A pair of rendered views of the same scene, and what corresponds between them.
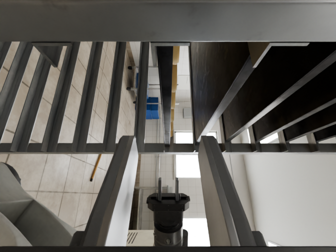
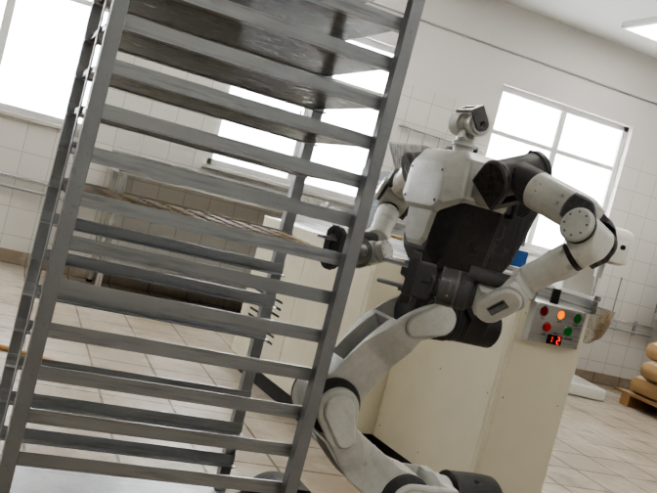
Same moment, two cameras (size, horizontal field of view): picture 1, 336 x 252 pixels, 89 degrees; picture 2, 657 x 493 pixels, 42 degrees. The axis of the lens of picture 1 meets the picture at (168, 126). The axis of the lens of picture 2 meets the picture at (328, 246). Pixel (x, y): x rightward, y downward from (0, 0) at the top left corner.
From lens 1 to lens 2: 1.91 m
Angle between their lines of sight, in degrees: 43
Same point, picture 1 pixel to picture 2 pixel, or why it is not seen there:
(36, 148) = (249, 381)
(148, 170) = (30, 222)
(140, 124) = (252, 263)
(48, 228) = (351, 339)
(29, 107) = not seen: hidden behind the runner
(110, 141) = (263, 300)
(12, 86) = (158, 421)
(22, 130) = not seen: hidden behind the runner
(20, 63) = (120, 416)
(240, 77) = not seen: hidden behind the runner
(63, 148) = (257, 351)
